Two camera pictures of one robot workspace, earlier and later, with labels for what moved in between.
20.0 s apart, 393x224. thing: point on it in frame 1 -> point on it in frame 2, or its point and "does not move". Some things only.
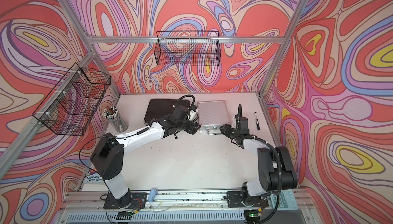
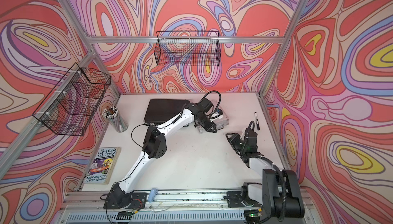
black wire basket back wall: x=190 y=48 does not move
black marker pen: x=257 y=121 does not move
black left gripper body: x=190 y=127 -> x=205 y=122
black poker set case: x=160 y=108 does not move
